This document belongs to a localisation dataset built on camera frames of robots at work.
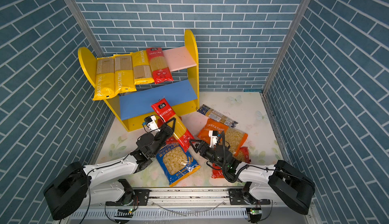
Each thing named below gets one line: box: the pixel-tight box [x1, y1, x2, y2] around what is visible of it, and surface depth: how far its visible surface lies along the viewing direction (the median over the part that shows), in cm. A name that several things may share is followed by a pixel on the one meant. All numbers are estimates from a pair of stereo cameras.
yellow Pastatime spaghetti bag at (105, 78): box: [92, 56, 116, 101], surface depth 69 cm
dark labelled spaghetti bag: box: [196, 103, 239, 129], surface depth 105 cm
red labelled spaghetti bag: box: [145, 47, 174, 85], surface depth 75 cm
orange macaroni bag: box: [197, 118, 249, 157], surface depth 96 cm
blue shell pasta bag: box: [156, 142, 202, 188], surface depth 84 cm
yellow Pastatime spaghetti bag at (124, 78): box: [112, 53, 137, 96], surface depth 72 cm
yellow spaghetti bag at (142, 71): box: [130, 50, 155, 86], surface depth 75 cm
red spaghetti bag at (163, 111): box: [150, 98, 195, 153], surface depth 77 cm
